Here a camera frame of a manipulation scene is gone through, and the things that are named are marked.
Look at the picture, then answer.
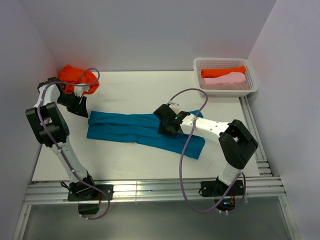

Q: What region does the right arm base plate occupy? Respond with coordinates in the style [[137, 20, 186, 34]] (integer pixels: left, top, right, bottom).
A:
[[198, 180, 245, 197]]

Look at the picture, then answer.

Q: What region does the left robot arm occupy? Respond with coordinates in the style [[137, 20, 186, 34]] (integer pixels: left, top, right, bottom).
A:
[[25, 77, 98, 200]]

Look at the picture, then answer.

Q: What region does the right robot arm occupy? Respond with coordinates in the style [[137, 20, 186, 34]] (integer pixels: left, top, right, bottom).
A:
[[153, 104, 258, 195]]

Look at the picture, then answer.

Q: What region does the aluminium rail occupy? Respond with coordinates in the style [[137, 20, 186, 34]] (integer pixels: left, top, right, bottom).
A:
[[22, 176, 286, 205], [239, 96, 274, 177]]

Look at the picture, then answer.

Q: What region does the blue t shirt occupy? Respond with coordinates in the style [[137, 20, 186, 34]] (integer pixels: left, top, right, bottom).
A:
[[86, 109, 206, 160]]

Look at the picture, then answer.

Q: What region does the rolled orange t shirt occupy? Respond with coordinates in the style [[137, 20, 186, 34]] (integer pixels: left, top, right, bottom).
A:
[[200, 65, 246, 79]]

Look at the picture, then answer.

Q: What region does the rolled pink t shirt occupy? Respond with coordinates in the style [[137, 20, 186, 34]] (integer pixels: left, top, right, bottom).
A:
[[202, 72, 246, 85]]

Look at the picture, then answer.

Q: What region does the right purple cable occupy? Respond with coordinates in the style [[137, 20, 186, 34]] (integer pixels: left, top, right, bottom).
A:
[[169, 88, 247, 214]]

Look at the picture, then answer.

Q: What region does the aluminium right rail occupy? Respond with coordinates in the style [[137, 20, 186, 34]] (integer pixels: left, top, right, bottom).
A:
[[239, 96, 274, 177]]

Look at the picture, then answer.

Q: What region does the aluminium front rail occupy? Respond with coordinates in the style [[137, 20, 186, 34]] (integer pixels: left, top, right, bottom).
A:
[[22, 176, 286, 205]]

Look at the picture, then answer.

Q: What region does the crumpled orange t shirt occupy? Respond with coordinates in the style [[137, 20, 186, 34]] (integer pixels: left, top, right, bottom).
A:
[[58, 64, 100, 96]]

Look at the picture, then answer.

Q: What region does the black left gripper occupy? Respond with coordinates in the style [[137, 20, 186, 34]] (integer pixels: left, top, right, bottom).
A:
[[57, 92, 89, 118]]

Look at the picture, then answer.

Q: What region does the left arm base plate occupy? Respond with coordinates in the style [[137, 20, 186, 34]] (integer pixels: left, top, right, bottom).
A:
[[67, 184, 114, 202]]

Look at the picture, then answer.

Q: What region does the rolled beige t shirt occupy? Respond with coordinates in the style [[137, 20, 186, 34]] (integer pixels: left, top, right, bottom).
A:
[[200, 83, 250, 91]]

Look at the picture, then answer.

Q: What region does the white plastic basket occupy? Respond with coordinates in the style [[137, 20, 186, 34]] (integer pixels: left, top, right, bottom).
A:
[[193, 57, 258, 97]]

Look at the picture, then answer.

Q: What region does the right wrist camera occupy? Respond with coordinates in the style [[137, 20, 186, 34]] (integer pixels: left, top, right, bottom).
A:
[[167, 100, 180, 108]]

